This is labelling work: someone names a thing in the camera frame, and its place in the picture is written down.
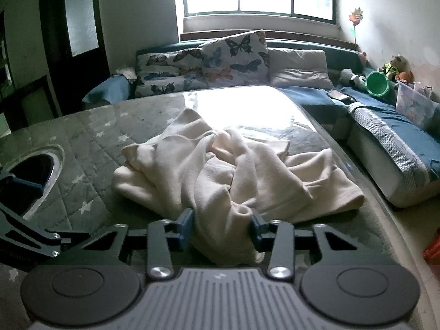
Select cream sweatshirt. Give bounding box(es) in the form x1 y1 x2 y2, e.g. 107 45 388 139
112 109 365 266

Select green quilted star tablecloth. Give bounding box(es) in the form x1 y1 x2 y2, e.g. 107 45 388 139
0 85 424 330

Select black round induction cooktop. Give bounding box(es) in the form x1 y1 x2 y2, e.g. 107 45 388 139
1 153 54 216

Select long butterfly pillow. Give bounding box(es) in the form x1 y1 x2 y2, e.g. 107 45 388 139
135 48 208 98

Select large butterfly pillow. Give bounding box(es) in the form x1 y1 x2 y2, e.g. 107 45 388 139
201 30 269 88

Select dark wooden door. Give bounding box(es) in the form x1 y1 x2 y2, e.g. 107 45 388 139
39 0 110 115

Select white pillow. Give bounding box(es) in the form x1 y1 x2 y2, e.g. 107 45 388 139
268 48 333 89

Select clear plastic storage box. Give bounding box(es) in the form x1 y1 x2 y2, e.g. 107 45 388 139
395 82 439 131

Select grey stuffed toy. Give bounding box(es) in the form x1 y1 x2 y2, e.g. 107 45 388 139
339 68 366 89

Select blue sofa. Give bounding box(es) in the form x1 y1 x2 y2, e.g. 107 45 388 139
82 39 440 209

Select plush toy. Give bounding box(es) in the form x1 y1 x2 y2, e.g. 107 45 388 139
378 54 414 83

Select green plastic bucket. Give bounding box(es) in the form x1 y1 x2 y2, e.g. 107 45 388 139
365 71 390 98

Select colourful pinwheel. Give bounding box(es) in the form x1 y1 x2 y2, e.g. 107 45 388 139
349 7 363 45

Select red plastic stool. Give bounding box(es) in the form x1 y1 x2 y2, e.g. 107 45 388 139
422 234 440 265

